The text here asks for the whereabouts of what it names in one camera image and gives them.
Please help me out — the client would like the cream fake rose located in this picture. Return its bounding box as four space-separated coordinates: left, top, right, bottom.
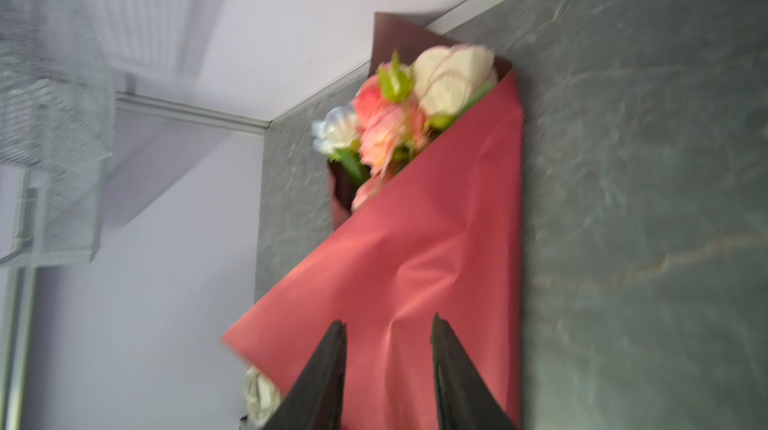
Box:
411 44 497 131

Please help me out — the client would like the dark red wrapping paper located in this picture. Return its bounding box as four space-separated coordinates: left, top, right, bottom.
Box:
220 11 525 430

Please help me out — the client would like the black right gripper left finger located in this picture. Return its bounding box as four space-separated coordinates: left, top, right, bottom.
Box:
263 320 348 430

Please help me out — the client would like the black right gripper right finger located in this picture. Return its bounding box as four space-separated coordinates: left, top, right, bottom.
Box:
431 314 517 430

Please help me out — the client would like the small white mesh basket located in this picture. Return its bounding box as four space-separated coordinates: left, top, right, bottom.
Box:
1 0 115 267

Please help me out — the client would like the white fake flower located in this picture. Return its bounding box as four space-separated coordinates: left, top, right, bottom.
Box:
311 104 370 187

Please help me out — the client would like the long white wire basket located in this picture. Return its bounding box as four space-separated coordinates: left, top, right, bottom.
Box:
85 0 224 82

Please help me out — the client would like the cream printed ribbon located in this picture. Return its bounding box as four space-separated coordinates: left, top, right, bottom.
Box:
239 367 282 429

